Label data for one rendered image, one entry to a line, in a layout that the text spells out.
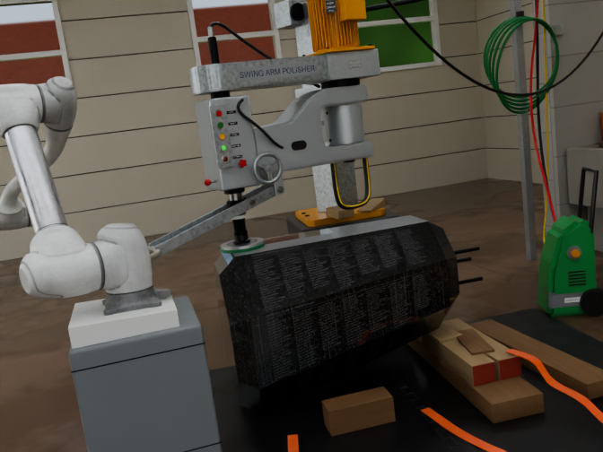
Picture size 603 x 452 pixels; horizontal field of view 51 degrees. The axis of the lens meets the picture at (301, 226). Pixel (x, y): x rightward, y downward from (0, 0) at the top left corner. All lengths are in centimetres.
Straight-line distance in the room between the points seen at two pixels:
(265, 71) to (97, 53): 622
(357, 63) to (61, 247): 181
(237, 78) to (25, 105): 104
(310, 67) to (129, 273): 149
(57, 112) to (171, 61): 681
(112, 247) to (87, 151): 699
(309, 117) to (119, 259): 139
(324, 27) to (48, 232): 177
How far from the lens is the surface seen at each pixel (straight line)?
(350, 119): 322
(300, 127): 306
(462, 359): 305
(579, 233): 403
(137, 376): 203
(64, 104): 233
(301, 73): 307
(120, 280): 206
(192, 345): 202
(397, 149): 993
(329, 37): 321
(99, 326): 202
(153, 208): 907
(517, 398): 291
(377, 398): 288
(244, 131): 293
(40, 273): 199
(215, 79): 290
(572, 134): 564
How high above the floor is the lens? 140
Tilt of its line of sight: 10 degrees down
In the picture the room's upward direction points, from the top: 7 degrees counter-clockwise
